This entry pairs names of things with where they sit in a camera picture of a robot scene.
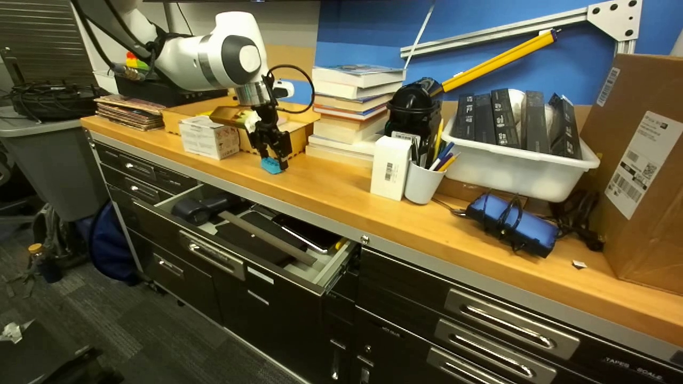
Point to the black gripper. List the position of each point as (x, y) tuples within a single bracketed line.
[(265, 120)]

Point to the small blue toy block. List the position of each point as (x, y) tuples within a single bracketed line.
[(274, 168)]

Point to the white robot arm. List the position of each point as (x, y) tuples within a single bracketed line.
[(204, 57)]

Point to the open grey cabinet drawer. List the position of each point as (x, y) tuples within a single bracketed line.
[(256, 241)]

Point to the black drawer cabinet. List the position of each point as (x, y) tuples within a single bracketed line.
[(428, 321)]

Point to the flat wooden tray box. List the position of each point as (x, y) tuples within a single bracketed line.
[(302, 125)]

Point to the large white book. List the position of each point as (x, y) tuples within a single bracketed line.
[(333, 146)]

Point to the white printed paper box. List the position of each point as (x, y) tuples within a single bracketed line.
[(209, 140)]

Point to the tan thick book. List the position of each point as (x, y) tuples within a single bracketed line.
[(343, 128)]

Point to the red edged book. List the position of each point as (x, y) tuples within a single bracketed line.
[(349, 114)]

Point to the grey flat bar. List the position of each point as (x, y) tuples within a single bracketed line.
[(262, 235)]

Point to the brown cover book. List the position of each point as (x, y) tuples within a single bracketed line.
[(349, 103)]

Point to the black flat tablet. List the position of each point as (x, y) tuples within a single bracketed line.
[(309, 235)]

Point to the dark pouch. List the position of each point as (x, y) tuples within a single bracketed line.
[(198, 207)]

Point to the stack of books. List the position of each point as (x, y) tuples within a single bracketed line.
[(354, 78)]

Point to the small white upright box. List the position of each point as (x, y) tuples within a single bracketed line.
[(389, 169)]

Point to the black label printer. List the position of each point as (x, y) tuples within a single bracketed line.
[(414, 114)]

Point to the stack of brown papers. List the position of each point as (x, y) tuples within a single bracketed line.
[(130, 114)]

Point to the white pen cup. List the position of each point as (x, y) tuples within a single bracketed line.
[(423, 184)]

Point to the colourful small toy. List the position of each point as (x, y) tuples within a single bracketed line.
[(136, 64)]

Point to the blue pen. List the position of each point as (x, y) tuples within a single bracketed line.
[(444, 155)]

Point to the thin white rod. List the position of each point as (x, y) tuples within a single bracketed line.
[(419, 35)]

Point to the blue bag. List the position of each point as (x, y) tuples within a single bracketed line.
[(108, 246)]

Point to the black flat box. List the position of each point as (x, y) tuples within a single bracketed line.
[(535, 120), (565, 127), (470, 118), (509, 118)]

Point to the grey plastic tote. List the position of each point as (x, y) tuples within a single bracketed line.
[(49, 162)]

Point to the yellow bar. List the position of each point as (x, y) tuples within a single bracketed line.
[(497, 60)]

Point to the white plastic bin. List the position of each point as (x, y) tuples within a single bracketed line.
[(518, 174)]

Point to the crumpled white paper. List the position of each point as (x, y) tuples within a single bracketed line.
[(12, 334)]

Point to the small silver piece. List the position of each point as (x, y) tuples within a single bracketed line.
[(579, 264)]

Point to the brown cardboard shipping box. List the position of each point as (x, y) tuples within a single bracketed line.
[(640, 177)]

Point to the blue wall panel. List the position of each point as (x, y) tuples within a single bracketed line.
[(497, 78)]

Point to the aluminium bracket rail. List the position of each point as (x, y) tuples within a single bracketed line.
[(541, 25)]

